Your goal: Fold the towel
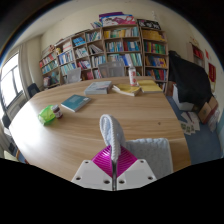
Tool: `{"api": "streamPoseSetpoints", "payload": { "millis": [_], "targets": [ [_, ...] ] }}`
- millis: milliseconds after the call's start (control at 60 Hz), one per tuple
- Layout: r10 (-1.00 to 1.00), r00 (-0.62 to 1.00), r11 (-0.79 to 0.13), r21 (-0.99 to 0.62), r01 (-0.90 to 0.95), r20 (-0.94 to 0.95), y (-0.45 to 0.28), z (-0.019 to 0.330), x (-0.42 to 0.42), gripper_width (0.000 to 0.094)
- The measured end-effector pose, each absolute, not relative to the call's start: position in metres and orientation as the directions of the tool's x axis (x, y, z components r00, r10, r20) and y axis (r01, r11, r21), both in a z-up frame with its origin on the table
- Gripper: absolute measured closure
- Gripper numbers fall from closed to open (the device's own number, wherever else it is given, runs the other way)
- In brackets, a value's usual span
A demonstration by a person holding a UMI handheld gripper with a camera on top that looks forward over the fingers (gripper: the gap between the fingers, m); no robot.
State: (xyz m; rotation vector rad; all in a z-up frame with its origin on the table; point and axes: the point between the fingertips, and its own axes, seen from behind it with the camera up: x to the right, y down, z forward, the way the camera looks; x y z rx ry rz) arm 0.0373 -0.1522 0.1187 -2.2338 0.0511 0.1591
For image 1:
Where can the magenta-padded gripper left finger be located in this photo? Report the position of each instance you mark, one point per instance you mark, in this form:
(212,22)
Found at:
(90,175)

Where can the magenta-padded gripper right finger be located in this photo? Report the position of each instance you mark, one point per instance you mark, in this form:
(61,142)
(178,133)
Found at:
(138,173)

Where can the white knitted towel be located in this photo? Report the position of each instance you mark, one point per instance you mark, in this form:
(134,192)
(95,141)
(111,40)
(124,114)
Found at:
(150,155)

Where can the papers on floor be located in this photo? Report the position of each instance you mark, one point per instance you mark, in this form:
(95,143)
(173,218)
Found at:
(190,123)

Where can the green plastic bag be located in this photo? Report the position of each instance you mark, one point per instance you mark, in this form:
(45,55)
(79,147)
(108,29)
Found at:
(46,116)

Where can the teal book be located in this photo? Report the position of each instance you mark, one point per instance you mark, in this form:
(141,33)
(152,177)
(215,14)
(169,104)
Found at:
(76,102)

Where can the open yellow book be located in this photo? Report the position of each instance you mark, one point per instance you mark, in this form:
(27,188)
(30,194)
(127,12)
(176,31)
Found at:
(127,89)

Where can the white box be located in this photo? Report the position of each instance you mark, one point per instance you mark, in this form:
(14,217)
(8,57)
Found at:
(181,100)

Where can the cardboard box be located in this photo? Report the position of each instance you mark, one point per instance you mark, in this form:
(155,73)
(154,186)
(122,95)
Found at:
(207,110)

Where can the grey mesh office chair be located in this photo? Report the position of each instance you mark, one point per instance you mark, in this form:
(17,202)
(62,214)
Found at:
(73,76)
(111,69)

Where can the dark office chair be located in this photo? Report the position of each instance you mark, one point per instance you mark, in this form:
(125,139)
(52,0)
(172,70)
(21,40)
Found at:
(33,89)

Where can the black hanging coat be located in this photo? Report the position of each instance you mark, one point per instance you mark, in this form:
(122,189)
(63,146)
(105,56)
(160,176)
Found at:
(188,78)

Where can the wooden bookshelf unit with books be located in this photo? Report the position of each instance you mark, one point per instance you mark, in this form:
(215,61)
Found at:
(123,50)

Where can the window with dark frame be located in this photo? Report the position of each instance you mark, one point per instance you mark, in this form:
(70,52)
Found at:
(10,81)

